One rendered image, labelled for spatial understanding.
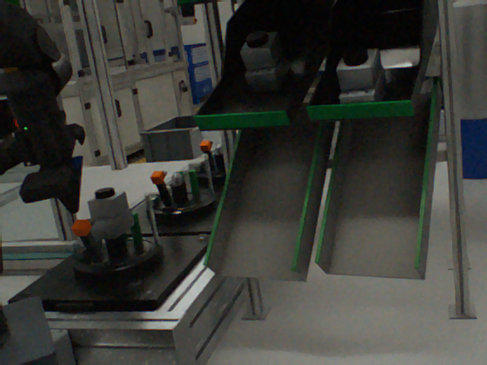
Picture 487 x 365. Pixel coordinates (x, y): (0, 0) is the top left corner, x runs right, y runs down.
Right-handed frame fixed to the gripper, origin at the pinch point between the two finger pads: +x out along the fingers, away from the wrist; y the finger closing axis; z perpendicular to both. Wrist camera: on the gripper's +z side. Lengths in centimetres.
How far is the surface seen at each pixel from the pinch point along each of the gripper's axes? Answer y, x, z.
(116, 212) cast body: -3.2, 6.8, -4.9
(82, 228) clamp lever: 2.9, 4.7, -0.9
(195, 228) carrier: -13.8, 19.5, -14.7
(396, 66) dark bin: 6.5, -10.7, -47.5
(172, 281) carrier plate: 7.0, 14.3, -11.4
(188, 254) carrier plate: -2.3, 16.7, -13.6
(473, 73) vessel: -50, 17, -86
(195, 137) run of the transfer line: -120, 49, -14
